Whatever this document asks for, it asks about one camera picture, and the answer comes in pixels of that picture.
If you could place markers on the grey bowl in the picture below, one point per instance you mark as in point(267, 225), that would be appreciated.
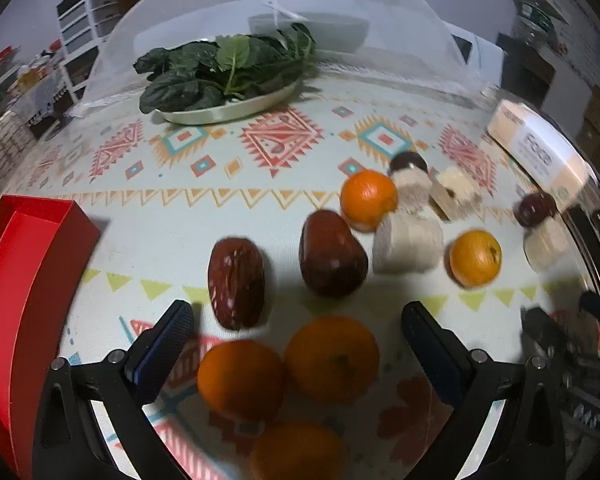
point(330, 30)

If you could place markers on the tissue pack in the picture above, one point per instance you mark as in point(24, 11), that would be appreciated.
point(535, 150)

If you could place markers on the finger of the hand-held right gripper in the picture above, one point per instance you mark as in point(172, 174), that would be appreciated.
point(597, 307)
point(545, 330)

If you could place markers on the white mesh food cover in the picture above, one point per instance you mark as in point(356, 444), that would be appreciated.
point(380, 35)

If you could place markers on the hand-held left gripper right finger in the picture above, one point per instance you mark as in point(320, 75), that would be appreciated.
point(430, 345)

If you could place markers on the mushroom with dark red cap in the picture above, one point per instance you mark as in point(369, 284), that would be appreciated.
point(542, 240)

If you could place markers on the white chair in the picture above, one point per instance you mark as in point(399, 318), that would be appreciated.
point(475, 57)

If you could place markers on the beige mushroom stem piece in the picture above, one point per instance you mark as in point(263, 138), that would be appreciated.
point(407, 242)

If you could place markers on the smooth dark red date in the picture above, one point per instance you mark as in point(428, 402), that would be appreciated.
point(332, 255)

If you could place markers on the red box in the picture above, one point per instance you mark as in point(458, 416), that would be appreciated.
point(10, 280)

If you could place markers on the plate of spinach leaves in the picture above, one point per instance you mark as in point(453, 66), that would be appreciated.
point(195, 70)

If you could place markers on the patterned tablecloth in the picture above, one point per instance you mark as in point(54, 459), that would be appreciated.
point(280, 130)

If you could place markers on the orange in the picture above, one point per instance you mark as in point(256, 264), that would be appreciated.
point(369, 199)
point(297, 452)
point(475, 257)
point(331, 358)
point(241, 379)

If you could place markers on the cream plate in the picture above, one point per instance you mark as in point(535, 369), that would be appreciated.
point(220, 112)

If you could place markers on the beige mushroom block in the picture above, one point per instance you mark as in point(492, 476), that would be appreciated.
point(452, 192)

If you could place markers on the white drawer unit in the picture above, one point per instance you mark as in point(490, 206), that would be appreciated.
point(87, 15)

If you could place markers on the cluttered side table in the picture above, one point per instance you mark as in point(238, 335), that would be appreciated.
point(20, 90)

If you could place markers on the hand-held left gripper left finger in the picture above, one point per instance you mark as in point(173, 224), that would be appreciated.
point(172, 340)

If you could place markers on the wrinkled red date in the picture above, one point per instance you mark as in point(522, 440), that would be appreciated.
point(236, 282)

